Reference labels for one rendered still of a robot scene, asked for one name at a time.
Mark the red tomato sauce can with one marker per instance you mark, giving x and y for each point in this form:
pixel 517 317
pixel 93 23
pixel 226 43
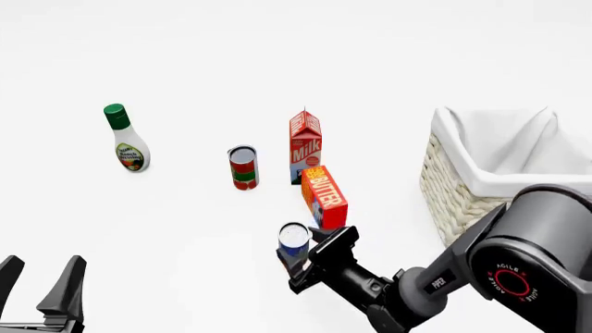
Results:
pixel 243 170

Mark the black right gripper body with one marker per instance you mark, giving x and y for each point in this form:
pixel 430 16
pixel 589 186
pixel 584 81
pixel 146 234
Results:
pixel 332 244

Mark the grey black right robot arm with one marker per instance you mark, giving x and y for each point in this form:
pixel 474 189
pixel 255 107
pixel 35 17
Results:
pixel 532 243

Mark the woven basket with white liner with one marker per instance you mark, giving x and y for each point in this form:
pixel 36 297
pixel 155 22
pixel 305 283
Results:
pixel 467 163

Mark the blue white soup can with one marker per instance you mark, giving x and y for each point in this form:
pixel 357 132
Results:
pixel 294 236

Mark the white salad dressing bottle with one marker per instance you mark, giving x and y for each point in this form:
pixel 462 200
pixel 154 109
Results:
pixel 131 149

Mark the orange red butter box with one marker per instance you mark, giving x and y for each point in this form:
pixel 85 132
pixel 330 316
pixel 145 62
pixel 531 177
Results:
pixel 326 194

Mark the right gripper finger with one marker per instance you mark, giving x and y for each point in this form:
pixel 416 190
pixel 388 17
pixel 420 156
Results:
pixel 290 263
pixel 324 234

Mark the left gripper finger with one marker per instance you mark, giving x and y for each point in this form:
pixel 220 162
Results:
pixel 67 291
pixel 10 277

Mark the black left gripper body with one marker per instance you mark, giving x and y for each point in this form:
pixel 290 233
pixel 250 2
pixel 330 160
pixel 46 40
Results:
pixel 41 327

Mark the red white milk carton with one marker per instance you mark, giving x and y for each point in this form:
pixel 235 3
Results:
pixel 305 149

